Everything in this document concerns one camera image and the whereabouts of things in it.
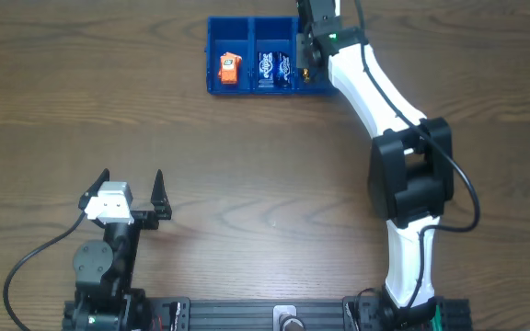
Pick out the blue tray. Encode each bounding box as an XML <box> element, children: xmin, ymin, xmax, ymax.
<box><xmin>204</xmin><ymin>15</ymin><xmax>340</xmax><ymax>97</ymax></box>

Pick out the orange candy box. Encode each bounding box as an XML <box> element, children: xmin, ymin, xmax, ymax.
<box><xmin>217</xmin><ymin>51</ymin><xmax>243</xmax><ymax>85</ymax></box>

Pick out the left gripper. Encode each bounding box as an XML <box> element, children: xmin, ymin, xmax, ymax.
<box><xmin>78</xmin><ymin>168</ymin><xmax>173</xmax><ymax>230</ymax></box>

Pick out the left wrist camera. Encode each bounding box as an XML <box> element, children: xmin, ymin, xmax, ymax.
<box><xmin>84</xmin><ymin>180</ymin><xmax>135</xmax><ymax>226</ymax></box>

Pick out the mounting rail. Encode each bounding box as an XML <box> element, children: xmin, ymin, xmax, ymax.
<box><xmin>62</xmin><ymin>296</ymin><xmax>473</xmax><ymax>331</ymax></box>

